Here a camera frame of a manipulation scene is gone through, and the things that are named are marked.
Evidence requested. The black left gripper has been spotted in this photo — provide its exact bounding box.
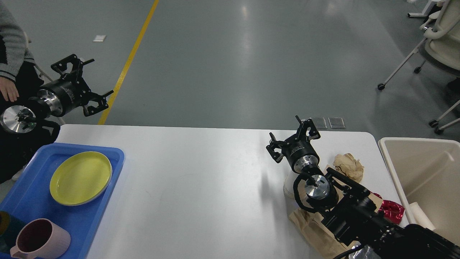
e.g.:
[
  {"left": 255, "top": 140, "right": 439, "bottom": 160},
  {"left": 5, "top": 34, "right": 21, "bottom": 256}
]
[{"left": 37, "top": 54, "right": 114, "bottom": 117}]

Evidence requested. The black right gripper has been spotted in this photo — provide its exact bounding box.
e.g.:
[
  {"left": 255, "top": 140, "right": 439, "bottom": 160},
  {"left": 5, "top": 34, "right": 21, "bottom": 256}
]
[{"left": 266, "top": 116, "right": 321, "bottom": 174}]

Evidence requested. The yellow plastic plate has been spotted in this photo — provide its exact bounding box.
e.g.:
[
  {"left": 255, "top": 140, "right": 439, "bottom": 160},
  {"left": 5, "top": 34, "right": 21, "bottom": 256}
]
[{"left": 50, "top": 151, "right": 112, "bottom": 205}]

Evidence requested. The dark teal mug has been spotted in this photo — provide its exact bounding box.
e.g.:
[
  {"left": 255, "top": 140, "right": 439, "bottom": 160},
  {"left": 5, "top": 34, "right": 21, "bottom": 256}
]
[{"left": 0, "top": 210, "right": 26, "bottom": 254}]

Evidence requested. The pink mug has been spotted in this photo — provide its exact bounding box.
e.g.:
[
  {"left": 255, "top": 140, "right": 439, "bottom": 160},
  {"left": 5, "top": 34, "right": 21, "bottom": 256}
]
[{"left": 10, "top": 218, "right": 71, "bottom": 259}]

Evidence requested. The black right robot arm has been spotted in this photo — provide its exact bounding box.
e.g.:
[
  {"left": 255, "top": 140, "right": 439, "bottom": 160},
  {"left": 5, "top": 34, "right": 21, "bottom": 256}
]
[{"left": 266, "top": 116, "right": 459, "bottom": 259}]

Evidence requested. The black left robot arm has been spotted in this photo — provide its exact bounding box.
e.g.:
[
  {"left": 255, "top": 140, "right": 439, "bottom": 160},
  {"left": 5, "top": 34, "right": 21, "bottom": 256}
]
[{"left": 1, "top": 54, "right": 114, "bottom": 139}]

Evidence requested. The metal floor socket plate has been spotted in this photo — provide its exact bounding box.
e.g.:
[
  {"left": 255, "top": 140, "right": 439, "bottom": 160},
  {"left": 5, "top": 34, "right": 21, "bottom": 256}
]
[{"left": 310, "top": 117, "right": 328, "bottom": 130}]

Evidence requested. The white paper cup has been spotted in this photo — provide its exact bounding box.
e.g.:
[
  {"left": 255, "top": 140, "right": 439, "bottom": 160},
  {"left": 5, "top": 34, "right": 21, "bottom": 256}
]
[{"left": 283, "top": 172, "right": 298, "bottom": 199}]

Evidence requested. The white paper scrap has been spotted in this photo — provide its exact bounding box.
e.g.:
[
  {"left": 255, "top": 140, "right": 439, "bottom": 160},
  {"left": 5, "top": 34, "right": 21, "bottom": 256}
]
[{"left": 93, "top": 35, "right": 107, "bottom": 42}]

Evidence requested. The crumpled brown paper ball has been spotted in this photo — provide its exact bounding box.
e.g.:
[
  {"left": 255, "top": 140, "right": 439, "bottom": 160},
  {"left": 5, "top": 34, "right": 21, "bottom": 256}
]
[{"left": 333, "top": 153, "right": 364, "bottom": 183}]

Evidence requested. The person in black trousers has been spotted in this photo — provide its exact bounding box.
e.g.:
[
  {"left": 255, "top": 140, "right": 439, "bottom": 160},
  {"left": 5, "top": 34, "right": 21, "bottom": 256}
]
[{"left": 0, "top": 3, "right": 55, "bottom": 183}]

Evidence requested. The brown paper bag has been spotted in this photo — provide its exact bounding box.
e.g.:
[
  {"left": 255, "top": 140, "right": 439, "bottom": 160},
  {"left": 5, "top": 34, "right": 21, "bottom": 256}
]
[{"left": 289, "top": 194, "right": 378, "bottom": 259}]

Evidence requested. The blue plastic tray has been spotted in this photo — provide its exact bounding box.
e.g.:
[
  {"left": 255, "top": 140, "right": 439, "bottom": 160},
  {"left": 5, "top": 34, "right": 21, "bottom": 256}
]
[{"left": 0, "top": 143, "right": 125, "bottom": 259}]

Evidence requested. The red foil wrapper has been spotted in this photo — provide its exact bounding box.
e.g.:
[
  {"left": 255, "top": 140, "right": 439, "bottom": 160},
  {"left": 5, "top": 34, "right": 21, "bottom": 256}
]
[{"left": 373, "top": 193, "right": 405, "bottom": 224}]

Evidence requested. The beige plastic bin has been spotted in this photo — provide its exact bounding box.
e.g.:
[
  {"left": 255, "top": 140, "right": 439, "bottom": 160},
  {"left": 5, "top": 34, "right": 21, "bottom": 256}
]
[{"left": 378, "top": 137, "right": 460, "bottom": 245}]

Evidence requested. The white tissue roll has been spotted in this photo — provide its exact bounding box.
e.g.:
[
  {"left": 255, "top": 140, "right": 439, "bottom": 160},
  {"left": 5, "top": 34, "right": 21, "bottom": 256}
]
[{"left": 409, "top": 202, "right": 436, "bottom": 231}]

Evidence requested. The white office chair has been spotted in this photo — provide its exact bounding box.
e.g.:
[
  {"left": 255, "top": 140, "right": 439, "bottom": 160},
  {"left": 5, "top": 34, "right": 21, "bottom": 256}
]
[{"left": 377, "top": 0, "right": 460, "bottom": 135}]

